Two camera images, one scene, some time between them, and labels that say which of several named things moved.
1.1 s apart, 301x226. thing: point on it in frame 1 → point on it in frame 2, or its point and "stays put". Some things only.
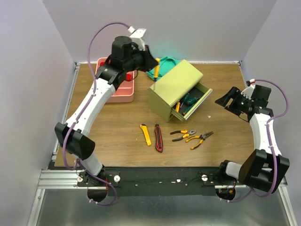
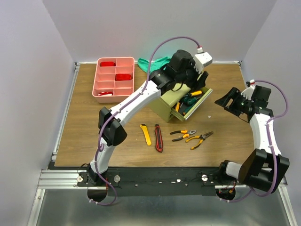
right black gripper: [234, 101] stays put
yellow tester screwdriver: [156, 69] → [198, 92]
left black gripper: [149, 62] → [195, 85]
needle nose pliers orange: [202, 138] stays put
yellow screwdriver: [177, 108] stays put
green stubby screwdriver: [190, 101] stays put
